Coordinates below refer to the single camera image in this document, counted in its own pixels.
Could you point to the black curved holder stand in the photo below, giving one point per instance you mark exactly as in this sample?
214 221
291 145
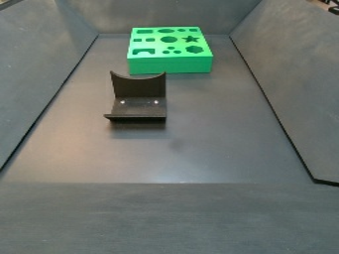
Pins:
139 98

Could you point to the green shape sorter box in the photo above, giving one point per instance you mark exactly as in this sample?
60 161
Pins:
171 49

